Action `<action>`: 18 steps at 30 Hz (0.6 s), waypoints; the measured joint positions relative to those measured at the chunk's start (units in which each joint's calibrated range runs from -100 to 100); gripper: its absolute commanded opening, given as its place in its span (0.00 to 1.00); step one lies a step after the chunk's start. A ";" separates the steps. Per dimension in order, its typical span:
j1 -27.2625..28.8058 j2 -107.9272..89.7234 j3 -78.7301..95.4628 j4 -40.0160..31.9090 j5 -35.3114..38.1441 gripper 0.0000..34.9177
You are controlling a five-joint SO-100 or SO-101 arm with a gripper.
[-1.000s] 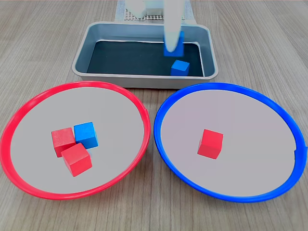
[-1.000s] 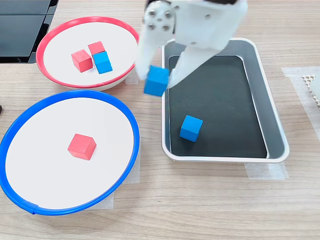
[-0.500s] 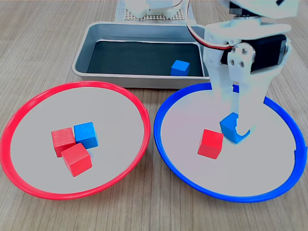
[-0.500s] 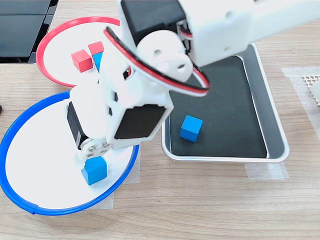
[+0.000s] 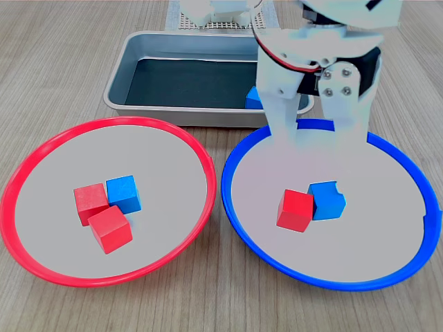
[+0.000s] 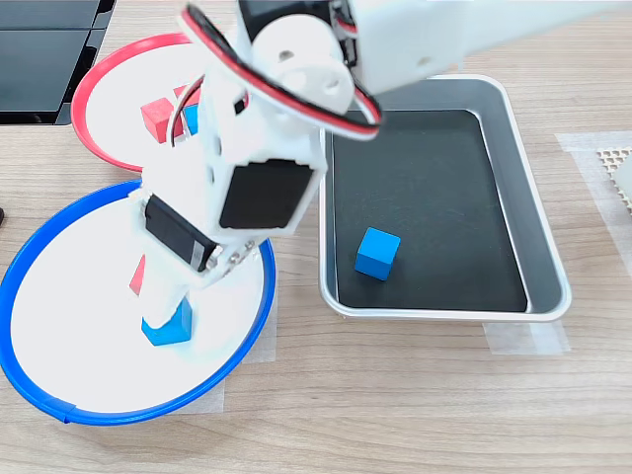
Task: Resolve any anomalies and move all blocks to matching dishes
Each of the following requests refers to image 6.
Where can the red cube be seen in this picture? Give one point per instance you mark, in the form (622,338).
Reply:
(181,92)
(155,116)
(138,279)

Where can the blue cube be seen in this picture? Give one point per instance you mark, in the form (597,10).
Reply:
(376,254)
(173,333)
(191,118)

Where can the translucent masking tape piece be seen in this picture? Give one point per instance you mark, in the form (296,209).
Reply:
(266,340)
(587,197)
(533,338)
(207,400)

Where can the blue-rimmed white plate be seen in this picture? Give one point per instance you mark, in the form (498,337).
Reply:
(74,321)

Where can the red-rimmed white plate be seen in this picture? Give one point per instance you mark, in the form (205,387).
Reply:
(113,128)

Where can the black mat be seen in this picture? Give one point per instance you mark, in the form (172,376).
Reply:
(444,222)

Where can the black glossy device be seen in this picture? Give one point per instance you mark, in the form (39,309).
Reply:
(39,64)

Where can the steel tray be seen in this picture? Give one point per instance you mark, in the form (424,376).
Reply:
(543,276)

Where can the pale perforated plate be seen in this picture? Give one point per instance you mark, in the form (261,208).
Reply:
(612,158)

